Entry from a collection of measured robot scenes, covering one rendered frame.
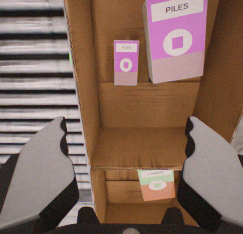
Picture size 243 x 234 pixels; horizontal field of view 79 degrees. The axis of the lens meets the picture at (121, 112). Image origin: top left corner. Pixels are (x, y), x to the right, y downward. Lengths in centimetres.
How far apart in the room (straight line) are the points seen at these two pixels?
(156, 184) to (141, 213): 22
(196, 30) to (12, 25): 54
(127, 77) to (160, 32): 12
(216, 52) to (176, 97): 14
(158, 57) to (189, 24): 8
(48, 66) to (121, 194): 57
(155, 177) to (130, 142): 17
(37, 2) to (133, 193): 75
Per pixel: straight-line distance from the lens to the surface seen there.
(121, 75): 37
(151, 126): 48
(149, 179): 54
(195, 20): 36
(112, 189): 69
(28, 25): 62
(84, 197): 95
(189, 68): 37
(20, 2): 63
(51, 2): 59
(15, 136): 84
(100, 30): 40
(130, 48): 36
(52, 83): 62
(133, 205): 76
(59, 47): 58
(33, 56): 77
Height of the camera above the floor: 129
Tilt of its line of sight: 63 degrees down
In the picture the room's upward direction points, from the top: 179 degrees counter-clockwise
